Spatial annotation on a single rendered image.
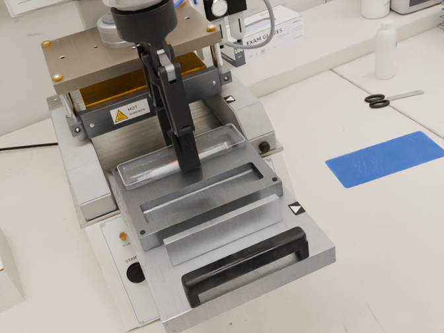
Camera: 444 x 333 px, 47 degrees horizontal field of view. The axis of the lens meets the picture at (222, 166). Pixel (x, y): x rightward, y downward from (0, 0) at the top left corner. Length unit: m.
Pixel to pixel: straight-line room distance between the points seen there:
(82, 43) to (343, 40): 0.80
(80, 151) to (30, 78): 0.67
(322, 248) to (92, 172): 0.36
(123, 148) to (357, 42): 0.78
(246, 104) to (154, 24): 0.28
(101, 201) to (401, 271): 0.49
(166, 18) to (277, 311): 0.48
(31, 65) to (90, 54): 0.62
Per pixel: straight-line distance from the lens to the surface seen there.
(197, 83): 0.83
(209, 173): 0.71
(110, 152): 0.93
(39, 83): 1.48
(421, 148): 1.13
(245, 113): 0.82
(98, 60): 0.82
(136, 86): 0.83
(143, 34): 0.61
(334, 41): 1.47
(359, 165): 1.08
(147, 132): 0.95
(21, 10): 0.98
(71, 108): 0.82
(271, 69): 1.36
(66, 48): 0.90
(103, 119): 0.81
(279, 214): 0.64
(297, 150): 1.13
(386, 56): 1.34
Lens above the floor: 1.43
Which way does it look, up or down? 38 degrees down
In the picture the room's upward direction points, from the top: 12 degrees counter-clockwise
